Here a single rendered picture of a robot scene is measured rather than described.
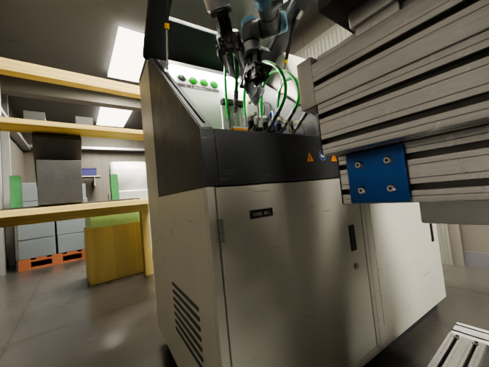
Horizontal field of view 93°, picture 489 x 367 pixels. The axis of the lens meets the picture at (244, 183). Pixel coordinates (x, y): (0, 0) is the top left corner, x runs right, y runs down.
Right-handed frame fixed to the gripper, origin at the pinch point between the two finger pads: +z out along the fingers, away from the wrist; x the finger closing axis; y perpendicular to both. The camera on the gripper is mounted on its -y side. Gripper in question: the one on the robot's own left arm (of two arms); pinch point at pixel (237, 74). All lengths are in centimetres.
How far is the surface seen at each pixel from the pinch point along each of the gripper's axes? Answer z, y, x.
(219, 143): 5.8, 34.1, -12.6
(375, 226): 67, 36, 36
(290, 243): 40, 49, -2
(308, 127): 37.3, -8.5, 27.1
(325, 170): 34.9, 27.3, 19.7
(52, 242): 184, -170, -323
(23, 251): 171, -155, -349
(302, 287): 52, 58, -3
